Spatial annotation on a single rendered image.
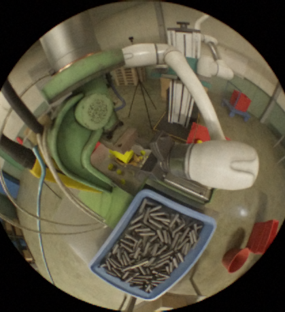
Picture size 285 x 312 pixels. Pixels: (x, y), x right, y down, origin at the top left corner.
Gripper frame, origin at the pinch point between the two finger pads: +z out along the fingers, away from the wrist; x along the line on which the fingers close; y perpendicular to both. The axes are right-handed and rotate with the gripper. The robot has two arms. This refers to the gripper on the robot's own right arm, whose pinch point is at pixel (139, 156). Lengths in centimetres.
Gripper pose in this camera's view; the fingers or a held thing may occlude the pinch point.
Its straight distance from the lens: 39.2
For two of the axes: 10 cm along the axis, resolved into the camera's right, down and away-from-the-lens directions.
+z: -6.3, -0.6, 7.8
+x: 5.1, -7.8, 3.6
